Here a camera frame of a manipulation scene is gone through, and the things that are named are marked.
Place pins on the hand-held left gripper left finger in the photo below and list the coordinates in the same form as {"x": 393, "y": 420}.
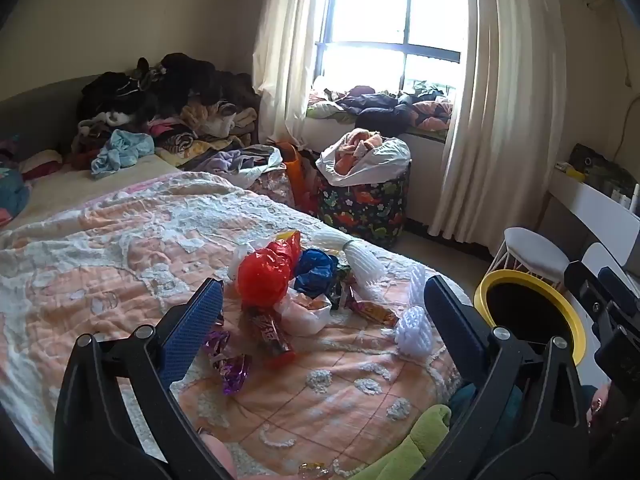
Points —
{"x": 192, "y": 330}

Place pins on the blue plastic bag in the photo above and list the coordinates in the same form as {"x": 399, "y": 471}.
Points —
{"x": 312, "y": 267}

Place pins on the grey headboard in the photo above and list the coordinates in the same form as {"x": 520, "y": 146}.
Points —
{"x": 40, "y": 105}

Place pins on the red white cloth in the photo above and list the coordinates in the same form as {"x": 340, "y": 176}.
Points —
{"x": 42, "y": 162}

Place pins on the lavender garment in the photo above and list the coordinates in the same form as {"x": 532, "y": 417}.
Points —
{"x": 220, "y": 160}

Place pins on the orange bag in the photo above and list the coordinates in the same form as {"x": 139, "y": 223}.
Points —
{"x": 297, "y": 170}

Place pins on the blue pink printed blanket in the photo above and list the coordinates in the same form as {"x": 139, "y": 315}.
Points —
{"x": 12, "y": 185}

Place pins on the small white foam net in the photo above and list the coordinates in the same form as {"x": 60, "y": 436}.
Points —
{"x": 412, "y": 332}
{"x": 417, "y": 282}

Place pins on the dark camouflage bag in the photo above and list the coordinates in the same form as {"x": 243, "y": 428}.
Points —
{"x": 600, "y": 167}

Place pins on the long white foam net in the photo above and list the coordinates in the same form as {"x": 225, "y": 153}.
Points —
{"x": 365, "y": 262}

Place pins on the person's teal pants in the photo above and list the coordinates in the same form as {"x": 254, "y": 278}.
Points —
{"x": 462, "y": 397}

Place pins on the yellow trash bin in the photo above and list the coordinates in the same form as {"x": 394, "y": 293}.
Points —
{"x": 505, "y": 275}

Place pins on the person's right hand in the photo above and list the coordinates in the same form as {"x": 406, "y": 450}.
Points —
{"x": 597, "y": 405}

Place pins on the cream curtain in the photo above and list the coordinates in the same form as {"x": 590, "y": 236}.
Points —
{"x": 285, "y": 60}
{"x": 500, "y": 110}

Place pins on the person's left hand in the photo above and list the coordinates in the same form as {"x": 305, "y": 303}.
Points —
{"x": 220, "y": 460}

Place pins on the large white plastic bag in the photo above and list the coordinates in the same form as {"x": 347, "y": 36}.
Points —
{"x": 390, "y": 157}

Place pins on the yellow snack wrapper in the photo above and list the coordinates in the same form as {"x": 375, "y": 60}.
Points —
{"x": 289, "y": 235}

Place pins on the orange shiny wrapper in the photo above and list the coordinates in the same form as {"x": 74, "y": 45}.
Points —
{"x": 315, "y": 470}

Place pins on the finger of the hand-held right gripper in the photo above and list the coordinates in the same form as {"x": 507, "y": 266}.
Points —
{"x": 587, "y": 285}

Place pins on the pink floral fabric basket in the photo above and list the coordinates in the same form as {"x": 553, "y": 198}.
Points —
{"x": 272, "y": 185}

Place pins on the dark framed window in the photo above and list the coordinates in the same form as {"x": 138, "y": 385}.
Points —
{"x": 400, "y": 47}

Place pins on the thin white plastic bag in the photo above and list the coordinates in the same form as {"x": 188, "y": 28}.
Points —
{"x": 242, "y": 260}

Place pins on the dinosaur print fabric basket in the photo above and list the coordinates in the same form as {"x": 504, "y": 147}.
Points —
{"x": 360, "y": 210}

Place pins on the white desk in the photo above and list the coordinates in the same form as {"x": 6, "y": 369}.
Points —
{"x": 590, "y": 205}

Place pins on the light blue garment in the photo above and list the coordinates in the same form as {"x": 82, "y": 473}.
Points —
{"x": 122, "y": 150}

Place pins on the pile of dark clothes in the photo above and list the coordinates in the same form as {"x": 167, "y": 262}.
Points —
{"x": 380, "y": 107}

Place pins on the orange clothes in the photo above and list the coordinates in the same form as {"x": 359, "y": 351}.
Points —
{"x": 350, "y": 157}

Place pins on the purple snack wrapper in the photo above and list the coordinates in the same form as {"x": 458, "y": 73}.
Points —
{"x": 232, "y": 370}

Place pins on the crumpled white plastic bag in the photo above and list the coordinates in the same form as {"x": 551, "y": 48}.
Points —
{"x": 272, "y": 157}

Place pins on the red plastic bag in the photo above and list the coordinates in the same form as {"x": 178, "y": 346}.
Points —
{"x": 262, "y": 272}

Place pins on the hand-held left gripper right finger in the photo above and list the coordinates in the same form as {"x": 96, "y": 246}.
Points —
{"x": 452, "y": 320}

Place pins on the cream bed sheet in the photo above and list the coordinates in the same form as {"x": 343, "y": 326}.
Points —
{"x": 65, "y": 190}

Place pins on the white printed plastic bag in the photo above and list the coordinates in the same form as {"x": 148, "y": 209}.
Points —
{"x": 305, "y": 317}

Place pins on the red snack wrapper tube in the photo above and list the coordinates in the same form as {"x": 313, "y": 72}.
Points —
{"x": 272, "y": 335}

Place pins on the orange brown snack wrapper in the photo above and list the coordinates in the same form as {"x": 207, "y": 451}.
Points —
{"x": 375, "y": 312}

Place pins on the yellow box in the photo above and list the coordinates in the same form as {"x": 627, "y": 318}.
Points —
{"x": 575, "y": 174}

